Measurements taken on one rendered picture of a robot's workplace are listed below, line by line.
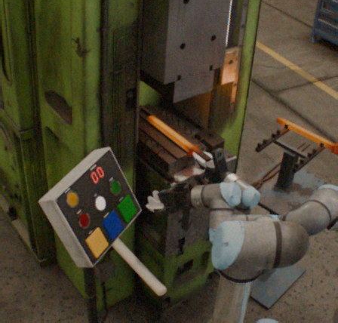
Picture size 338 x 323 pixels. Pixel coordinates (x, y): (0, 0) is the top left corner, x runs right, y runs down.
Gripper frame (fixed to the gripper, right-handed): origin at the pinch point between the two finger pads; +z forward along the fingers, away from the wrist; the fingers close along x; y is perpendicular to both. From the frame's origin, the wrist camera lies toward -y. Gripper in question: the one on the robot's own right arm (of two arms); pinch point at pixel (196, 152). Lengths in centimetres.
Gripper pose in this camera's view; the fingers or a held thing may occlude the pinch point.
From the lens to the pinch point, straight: 218.3
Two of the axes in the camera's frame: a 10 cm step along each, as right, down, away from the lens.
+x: 7.9, -3.3, 5.2
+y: -0.5, 8.1, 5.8
